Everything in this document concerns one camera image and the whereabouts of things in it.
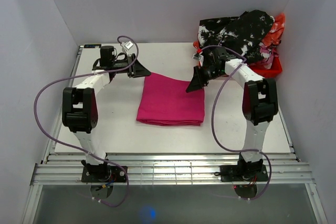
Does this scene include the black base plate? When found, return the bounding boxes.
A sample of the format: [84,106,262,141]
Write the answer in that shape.
[214,165,269,182]
[80,166,126,183]

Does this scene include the red plastic bin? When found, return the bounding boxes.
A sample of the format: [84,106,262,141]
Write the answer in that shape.
[217,56,283,79]

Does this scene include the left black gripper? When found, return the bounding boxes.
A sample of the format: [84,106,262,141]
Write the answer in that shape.
[112,54,152,79]

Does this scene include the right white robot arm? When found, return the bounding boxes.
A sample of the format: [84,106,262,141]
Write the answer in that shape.
[186,45,278,182]

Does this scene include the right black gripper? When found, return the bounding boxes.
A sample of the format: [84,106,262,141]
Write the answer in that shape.
[185,66,225,93]

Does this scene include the black white patterned garment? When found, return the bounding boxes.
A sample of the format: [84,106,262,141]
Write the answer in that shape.
[197,9,275,63]

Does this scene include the black label sticker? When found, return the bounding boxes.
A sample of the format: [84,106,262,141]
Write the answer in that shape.
[83,44,101,49]

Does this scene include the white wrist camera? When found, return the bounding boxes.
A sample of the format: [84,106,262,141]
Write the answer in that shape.
[120,41,134,54]
[193,50,204,62]

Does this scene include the pink white patterned garment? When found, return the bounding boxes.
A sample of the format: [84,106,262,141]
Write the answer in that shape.
[251,42,279,70]

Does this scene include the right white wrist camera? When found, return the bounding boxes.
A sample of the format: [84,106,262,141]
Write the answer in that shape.
[193,50,204,62]

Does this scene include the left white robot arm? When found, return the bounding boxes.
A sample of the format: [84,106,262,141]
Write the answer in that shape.
[62,41,151,182]

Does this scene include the pink trousers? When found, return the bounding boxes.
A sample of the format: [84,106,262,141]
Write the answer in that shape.
[136,73,205,126]

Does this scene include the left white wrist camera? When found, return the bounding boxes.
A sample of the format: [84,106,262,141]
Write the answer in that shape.
[120,41,134,54]

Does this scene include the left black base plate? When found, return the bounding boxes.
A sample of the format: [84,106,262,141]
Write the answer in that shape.
[80,166,126,183]

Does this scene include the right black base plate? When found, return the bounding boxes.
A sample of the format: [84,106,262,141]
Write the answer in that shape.
[214,165,269,182]

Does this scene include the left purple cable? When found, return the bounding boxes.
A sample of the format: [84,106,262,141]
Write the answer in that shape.
[34,35,139,207]

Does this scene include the aluminium frame rail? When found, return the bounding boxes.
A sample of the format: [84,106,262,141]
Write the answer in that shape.
[31,153,314,186]

